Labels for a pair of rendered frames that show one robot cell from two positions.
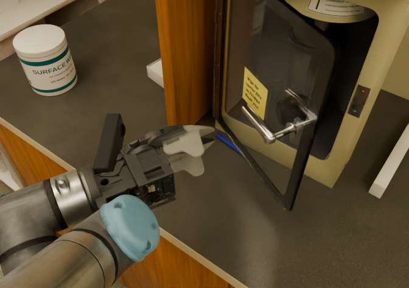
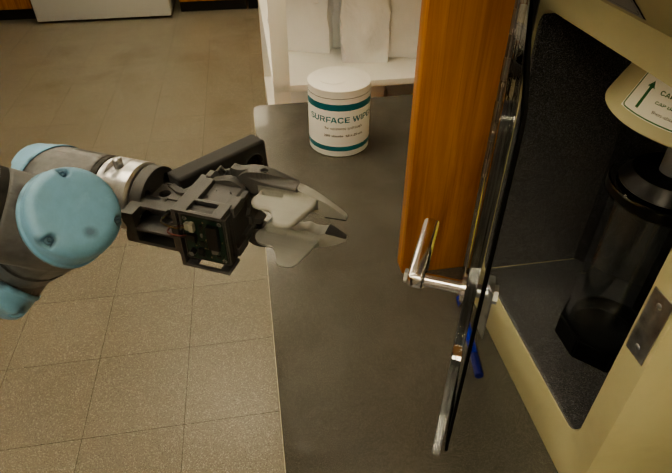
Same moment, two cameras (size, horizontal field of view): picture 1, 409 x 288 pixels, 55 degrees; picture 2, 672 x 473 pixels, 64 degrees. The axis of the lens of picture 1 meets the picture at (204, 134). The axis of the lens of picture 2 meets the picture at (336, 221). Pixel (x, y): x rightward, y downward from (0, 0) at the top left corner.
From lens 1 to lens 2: 0.36 m
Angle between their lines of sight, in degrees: 34
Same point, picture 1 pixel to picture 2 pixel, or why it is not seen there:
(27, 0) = (398, 62)
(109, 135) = (223, 153)
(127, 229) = (33, 195)
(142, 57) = not seen: hidden behind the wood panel
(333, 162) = (585, 443)
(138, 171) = (191, 195)
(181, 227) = (296, 369)
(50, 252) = not seen: outside the picture
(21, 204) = (67, 159)
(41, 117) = (289, 167)
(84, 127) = not seen: hidden behind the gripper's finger
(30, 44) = (323, 79)
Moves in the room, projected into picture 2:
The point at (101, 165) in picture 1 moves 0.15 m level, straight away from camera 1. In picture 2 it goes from (176, 174) to (248, 113)
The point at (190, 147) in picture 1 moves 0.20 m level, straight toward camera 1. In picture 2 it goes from (282, 211) to (82, 335)
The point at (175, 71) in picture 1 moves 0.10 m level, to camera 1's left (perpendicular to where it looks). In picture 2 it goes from (420, 157) to (365, 132)
